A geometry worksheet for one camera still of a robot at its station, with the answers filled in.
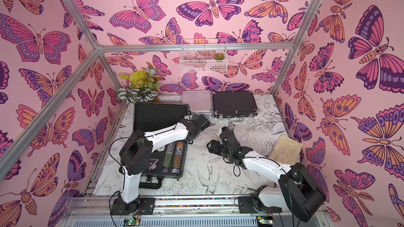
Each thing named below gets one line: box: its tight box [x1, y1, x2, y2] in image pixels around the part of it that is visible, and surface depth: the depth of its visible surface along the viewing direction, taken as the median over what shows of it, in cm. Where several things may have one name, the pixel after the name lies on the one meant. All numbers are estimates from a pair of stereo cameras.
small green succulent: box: [214, 52, 226, 60], surface depth 95 cm
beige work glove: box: [268, 134, 303, 166], surface depth 93 cm
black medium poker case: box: [212, 90, 259, 118], surface depth 109 cm
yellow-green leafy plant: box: [118, 65, 160, 91], surface depth 103 cm
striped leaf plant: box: [116, 87, 159, 105], surface depth 93 cm
